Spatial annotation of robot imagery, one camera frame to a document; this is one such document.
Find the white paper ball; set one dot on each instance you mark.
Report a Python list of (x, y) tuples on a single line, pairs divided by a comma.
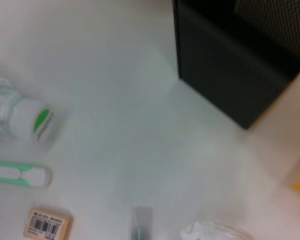
[(202, 232)]

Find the clear green-label water bottle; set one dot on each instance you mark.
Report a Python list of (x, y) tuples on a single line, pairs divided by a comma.
[(25, 120)]

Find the mint green utility knife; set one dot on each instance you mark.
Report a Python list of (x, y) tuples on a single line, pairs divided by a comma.
[(27, 176)]

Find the black mesh pen holder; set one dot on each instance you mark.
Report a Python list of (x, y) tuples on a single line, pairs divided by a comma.
[(227, 62)]

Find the grey marker pen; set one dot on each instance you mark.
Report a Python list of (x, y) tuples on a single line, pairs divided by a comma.
[(141, 225)]

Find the beige barcode eraser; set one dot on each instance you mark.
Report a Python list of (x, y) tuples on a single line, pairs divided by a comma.
[(47, 225)]

